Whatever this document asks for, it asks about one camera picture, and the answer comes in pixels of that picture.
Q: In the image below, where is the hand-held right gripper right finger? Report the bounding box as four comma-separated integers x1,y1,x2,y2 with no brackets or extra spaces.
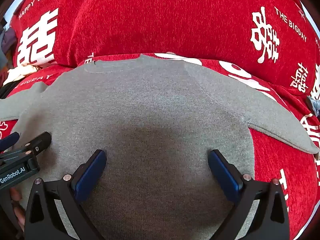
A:
208,149,297,240

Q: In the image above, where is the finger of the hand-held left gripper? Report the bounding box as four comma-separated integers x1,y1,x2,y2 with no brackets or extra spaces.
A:
25,131,52,155
0,132,20,153

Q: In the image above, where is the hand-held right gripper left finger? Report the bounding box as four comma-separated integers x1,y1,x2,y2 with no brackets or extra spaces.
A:
24,149,107,240

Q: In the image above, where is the grey knit sweater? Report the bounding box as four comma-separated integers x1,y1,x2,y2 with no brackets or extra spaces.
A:
0,54,320,240

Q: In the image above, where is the pile of mixed clothes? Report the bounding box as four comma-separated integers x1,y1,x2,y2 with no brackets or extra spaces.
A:
0,20,18,68

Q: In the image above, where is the person's left hand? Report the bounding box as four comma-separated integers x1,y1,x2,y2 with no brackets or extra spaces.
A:
10,188,25,230

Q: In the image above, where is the black garment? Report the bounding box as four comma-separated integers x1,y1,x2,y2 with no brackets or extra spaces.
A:
0,81,18,99

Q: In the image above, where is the white cloth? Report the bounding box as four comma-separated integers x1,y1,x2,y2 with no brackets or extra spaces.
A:
3,64,44,85

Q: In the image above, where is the grey blue object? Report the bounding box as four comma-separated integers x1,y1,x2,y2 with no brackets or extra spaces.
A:
306,95,320,117

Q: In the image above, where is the red printed sofa back cushion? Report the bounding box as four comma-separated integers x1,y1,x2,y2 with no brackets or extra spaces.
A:
10,0,320,97

